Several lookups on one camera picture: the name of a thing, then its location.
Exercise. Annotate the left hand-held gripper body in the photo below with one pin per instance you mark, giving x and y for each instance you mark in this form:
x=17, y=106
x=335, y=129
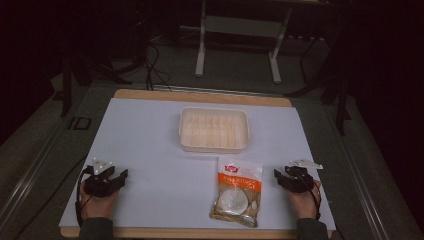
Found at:
x=96, y=186

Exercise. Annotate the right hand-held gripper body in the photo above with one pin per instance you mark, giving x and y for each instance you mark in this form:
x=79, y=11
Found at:
x=301, y=181

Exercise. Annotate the orange and clear snack packet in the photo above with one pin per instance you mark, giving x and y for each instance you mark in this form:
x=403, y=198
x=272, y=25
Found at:
x=238, y=196

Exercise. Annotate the white plastic basket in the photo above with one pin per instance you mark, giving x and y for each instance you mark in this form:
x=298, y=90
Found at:
x=214, y=131

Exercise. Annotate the person's left hand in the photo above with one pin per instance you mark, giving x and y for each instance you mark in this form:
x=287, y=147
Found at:
x=96, y=206

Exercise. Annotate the person's right hand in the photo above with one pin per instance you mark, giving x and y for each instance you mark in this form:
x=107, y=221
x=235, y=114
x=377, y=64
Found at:
x=305, y=205

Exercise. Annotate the white table mat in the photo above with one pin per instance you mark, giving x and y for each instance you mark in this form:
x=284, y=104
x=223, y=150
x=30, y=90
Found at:
x=156, y=160

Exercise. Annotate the black metal stand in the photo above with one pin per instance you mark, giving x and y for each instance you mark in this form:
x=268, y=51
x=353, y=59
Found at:
x=66, y=86
x=341, y=106

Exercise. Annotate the white metal stand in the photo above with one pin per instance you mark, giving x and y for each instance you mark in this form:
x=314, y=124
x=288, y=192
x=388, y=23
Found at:
x=274, y=60

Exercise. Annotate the black rectangular floor bracket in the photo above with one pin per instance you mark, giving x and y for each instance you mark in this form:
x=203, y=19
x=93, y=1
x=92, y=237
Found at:
x=80, y=123

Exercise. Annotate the aluminium floor rail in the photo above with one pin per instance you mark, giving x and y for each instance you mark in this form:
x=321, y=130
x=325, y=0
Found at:
x=363, y=186
x=30, y=186

